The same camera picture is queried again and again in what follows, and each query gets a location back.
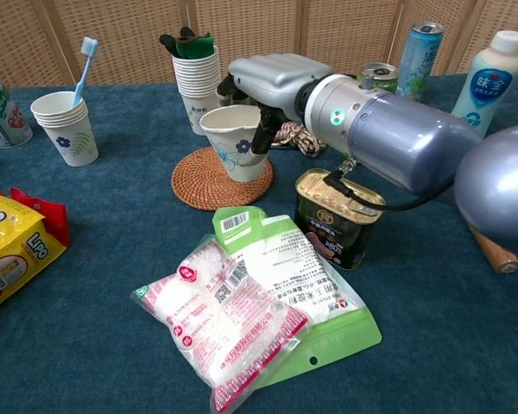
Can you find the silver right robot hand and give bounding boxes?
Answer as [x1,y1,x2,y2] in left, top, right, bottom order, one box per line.
[217,53,333,156]

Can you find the white blue-flower paper cup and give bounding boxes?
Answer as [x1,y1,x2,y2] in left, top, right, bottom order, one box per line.
[199,104,269,182]

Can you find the tall paper cup stack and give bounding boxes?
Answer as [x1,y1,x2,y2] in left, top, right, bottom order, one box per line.
[172,45,223,136]

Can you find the round woven rattan coaster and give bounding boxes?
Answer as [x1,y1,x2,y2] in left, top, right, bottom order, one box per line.
[171,145,275,212]

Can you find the woven bamboo folding screen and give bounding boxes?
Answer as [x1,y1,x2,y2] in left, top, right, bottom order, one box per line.
[0,0,518,90]

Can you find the leaf-print paper cup stack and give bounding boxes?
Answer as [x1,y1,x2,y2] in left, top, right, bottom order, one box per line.
[29,91,99,168]

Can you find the brown wooden stick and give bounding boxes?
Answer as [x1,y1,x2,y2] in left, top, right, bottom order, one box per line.
[468,223,518,273]

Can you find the dark green black glove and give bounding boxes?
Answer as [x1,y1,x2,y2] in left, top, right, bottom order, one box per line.
[158,26,217,60]

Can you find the green drink can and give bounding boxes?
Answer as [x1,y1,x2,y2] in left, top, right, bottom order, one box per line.
[356,62,399,94]

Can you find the light blue drink can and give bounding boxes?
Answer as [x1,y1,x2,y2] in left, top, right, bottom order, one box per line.
[395,21,445,104]

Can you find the dark luncheon meat tin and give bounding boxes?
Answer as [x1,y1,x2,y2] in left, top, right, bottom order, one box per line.
[294,167,387,271]

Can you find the green white starch bag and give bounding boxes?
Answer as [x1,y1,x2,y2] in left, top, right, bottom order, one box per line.
[211,205,383,389]

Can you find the blue toothbrush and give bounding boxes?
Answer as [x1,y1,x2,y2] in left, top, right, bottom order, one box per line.
[71,36,99,108]

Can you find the white milk drink bottle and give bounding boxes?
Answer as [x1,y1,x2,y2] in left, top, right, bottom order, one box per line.
[451,29,518,138]

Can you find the blue table cloth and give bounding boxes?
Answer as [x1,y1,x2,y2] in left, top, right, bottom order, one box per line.
[0,72,518,414]

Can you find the pink white sugar bag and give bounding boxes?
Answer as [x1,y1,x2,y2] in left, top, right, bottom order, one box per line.
[130,234,314,414]

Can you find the white green wipes canister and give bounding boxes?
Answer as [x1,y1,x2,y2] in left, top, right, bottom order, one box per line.
[0,67,34,150]

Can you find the yellow Lipo snack bag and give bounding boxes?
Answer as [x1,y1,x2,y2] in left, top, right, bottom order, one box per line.
[0,187,70,320]

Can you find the bundled braided rope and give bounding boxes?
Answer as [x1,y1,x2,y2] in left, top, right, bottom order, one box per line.
[270,121,329,157]

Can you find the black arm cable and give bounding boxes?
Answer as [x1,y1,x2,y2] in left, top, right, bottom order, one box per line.
[323,167,458,212]

